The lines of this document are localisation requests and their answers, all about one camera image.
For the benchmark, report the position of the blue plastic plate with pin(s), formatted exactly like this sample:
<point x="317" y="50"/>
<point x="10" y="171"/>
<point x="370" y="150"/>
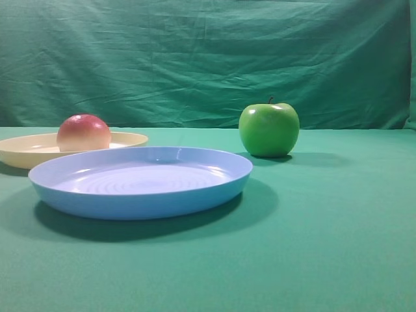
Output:
<point x="141" y="183"/>

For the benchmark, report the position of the green table cloth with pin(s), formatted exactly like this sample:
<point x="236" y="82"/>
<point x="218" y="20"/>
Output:
<point x="331" y="228"/>

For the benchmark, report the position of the green apple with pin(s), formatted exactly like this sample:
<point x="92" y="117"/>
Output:
<point x="269" y="130"/>

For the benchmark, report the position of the green backdrop cloth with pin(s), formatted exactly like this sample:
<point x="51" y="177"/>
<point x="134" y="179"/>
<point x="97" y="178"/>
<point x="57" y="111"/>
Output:
<point x="340" y="64"/>

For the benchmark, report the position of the yellow plastic plate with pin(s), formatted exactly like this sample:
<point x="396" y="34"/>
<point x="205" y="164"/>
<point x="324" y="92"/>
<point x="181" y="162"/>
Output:
<point x="26" y="152"/>

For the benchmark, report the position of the red and yellow bread bun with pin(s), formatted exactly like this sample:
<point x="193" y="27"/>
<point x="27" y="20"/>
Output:
<point x="83" y="132"/>

